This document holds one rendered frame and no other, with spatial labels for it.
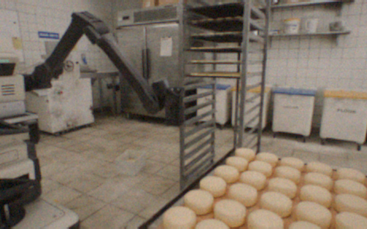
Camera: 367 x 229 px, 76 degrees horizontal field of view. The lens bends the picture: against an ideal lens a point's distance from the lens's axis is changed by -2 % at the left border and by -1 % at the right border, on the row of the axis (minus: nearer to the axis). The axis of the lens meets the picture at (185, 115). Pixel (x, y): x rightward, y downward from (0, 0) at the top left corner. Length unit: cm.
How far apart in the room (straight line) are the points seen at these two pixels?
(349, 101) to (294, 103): 64
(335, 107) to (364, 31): 123
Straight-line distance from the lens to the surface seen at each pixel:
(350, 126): 377
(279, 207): 44
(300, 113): 373
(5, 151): 138
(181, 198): 47
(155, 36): 423
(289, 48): 434
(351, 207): 49
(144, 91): 98
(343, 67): 431
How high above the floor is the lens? 115
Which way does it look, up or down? 13 degrees down
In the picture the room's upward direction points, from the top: straight up
